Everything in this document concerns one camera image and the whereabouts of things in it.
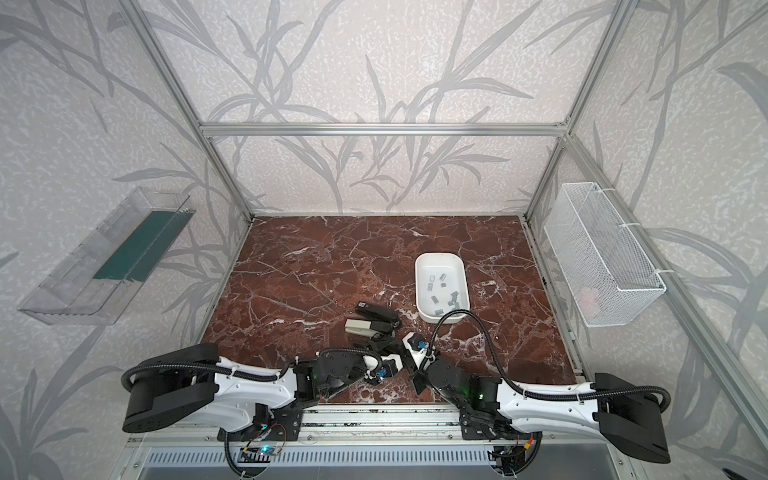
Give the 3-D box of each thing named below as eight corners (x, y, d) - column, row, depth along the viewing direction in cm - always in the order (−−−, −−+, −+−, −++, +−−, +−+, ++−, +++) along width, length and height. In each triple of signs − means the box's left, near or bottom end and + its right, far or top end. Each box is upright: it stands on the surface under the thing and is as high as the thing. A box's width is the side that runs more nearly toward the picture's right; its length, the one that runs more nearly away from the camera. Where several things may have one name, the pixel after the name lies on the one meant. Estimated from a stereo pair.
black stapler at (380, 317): (351, 325, 93) (349, 318, 89) (359, 307, 97) (357, 300, 93) (395, 338, 90) (395, 331, 87) (401, 319, 94) (401, 312, 91)
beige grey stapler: (344, 332, 91) (342, 327, 88) (347, 322, 94) (345, 316, 91) (374, 338, 90) (373, 332, 87) (377, 327, 93) (376, 321, 89)
